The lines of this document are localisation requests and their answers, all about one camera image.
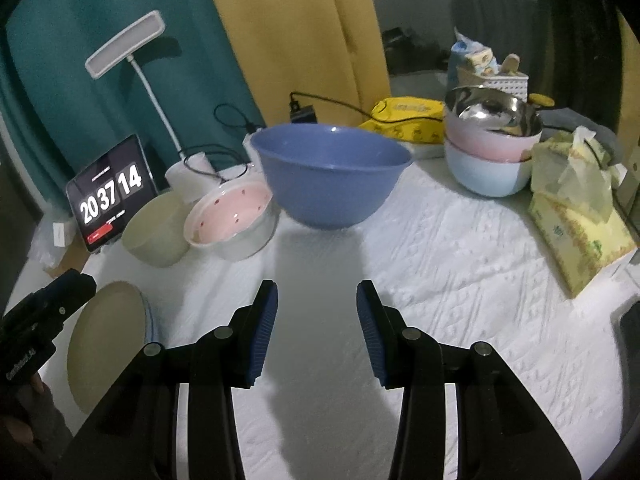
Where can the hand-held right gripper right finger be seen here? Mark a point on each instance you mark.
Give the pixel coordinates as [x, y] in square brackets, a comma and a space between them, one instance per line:
[372, 330]

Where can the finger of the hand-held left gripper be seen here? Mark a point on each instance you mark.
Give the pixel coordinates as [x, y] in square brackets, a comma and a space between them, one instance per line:
[72, 287]

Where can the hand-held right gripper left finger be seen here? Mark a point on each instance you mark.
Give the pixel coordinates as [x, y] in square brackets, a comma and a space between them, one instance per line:
[262, 330]

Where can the cream plate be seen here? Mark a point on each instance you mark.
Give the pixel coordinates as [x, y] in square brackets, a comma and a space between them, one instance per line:
[107, 345]

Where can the cream bowl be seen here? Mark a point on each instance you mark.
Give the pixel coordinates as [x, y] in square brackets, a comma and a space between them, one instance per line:
[155, 230]

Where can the pink dotted bowl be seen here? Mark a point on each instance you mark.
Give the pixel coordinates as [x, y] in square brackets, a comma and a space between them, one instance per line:
[232, 215]

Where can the large blue bowl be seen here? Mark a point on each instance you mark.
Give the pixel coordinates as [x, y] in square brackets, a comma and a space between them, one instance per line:
[330, 175]

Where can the person's left forearm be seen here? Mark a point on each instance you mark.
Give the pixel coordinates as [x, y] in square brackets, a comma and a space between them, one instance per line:
[45, 425]

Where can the person's left hand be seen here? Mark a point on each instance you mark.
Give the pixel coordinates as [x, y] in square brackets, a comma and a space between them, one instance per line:
[36, 384]

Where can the cardboard box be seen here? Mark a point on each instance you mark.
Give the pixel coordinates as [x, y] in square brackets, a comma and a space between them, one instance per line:
[67, 266]

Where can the clear plastic bag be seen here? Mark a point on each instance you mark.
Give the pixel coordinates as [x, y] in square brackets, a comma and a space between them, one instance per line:
[45, 250]

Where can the small white box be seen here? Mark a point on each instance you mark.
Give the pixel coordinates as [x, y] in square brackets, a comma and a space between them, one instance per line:
[59, 235]

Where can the tablet with clock display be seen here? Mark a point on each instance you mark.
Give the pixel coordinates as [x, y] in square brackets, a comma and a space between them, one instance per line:
[112, 192]

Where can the white textured tablecloth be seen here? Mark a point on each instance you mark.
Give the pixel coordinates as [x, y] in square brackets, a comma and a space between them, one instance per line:
[475, 310]

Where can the plain pink bowl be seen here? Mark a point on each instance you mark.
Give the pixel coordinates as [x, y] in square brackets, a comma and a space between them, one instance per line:
[475, 144]

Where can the yellow packet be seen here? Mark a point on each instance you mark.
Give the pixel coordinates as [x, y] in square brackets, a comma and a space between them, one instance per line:
[407, 120]

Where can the black charger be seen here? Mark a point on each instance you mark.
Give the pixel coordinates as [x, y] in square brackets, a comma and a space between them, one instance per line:
[304, 114]

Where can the white desk lamp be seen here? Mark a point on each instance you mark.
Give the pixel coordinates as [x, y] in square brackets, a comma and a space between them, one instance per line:
[125, 42]

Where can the yellow tissue pack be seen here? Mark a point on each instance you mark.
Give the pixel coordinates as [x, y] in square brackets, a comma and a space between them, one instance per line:
[570, 165]

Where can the black phone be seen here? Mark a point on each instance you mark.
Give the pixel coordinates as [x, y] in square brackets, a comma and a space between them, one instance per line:
[631, 330]

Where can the teal curtain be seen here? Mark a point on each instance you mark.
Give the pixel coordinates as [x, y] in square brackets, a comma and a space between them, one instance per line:
[200, 35]

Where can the yellow lid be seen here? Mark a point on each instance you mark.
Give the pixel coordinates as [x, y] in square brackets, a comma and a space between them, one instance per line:
[540, 100]

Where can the grey cloth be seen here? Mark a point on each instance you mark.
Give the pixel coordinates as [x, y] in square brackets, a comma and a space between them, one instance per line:
[602, 135]

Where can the yellow curtain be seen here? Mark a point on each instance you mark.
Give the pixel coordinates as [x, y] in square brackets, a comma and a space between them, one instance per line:
[300, 25]
[629, 60]

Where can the dark glass window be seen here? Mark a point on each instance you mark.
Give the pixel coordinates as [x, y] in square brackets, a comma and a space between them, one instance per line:
[450, 10]

